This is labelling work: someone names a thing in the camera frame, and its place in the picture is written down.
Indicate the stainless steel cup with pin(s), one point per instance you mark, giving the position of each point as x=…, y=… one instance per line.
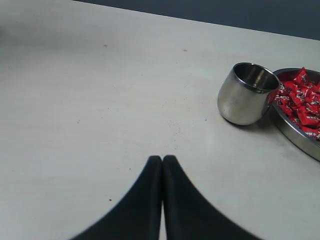
x=247, y=93

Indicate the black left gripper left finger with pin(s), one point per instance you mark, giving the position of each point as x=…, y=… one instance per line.
x=137, y=216

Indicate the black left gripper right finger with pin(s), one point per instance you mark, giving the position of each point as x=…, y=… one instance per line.
x=188, y=215

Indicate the pile of red wrapped candies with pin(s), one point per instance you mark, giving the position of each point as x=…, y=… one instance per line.
x=298, y=97

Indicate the round steel bowl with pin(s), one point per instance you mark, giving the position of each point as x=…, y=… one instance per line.
x=298, y=137

